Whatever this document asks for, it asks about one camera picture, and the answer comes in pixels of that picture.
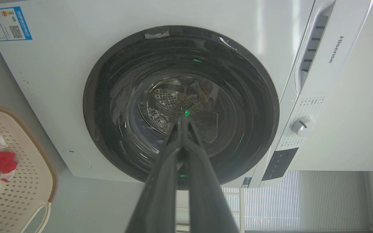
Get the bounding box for beige perforated laundry basket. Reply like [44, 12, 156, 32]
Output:
[0, 105, 58, 233]

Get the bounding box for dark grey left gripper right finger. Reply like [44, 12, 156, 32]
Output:
[182, 118, 240, 233]

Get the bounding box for clear tape strip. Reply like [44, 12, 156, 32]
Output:
[145, 30, 170, 39]

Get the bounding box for white vertical window blinds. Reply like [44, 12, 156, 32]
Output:
[222, 170, 373, 231]

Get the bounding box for white Hisense washing machine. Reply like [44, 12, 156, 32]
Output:
[0, 0, 373, 189]

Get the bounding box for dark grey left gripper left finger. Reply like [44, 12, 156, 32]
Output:
[125, 118, 183, 233]

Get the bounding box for round dark washing machine door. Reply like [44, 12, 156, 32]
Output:
[83, 25, 280, 190]

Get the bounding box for white washing machine dial knob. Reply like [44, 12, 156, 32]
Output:
[291, 116, 316, 137]

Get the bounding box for blue energy label sticker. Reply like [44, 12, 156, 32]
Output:
[0, 6, 33, 42]

